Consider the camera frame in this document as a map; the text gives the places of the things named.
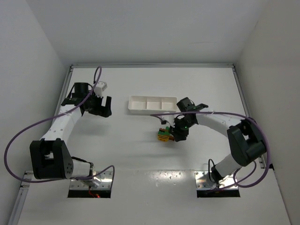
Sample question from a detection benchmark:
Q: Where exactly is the green lego brick pair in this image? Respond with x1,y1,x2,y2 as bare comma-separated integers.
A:
165,126,172,133

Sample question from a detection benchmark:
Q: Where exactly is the yellow lego plate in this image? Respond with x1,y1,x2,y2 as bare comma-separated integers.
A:
157,135,169,142

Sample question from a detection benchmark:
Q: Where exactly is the white three-compartment tray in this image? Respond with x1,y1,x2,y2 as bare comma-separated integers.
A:
128,96,178,115

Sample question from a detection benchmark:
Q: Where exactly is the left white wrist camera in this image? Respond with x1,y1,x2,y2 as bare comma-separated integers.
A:
93,81,107,98

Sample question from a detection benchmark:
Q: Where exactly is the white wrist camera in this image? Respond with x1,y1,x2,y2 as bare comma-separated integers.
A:
93,81,107,98
154,112,175,126

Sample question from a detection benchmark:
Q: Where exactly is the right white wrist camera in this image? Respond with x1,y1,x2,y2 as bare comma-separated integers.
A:
154,112,175,126

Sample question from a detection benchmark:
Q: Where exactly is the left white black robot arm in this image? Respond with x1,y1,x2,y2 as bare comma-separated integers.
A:
30,81,112,180

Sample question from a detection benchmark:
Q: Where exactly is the metal base plate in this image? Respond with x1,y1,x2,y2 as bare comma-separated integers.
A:
195,170,239,190
69,170,114,191

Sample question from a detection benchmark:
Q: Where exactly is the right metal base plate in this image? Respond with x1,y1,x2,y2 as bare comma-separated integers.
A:
195,170,239,190

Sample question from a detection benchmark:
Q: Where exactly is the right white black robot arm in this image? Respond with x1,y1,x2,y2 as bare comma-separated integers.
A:
169,97,267,184

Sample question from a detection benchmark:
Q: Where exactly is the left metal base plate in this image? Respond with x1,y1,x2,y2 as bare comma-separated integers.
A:
69,170,114,191

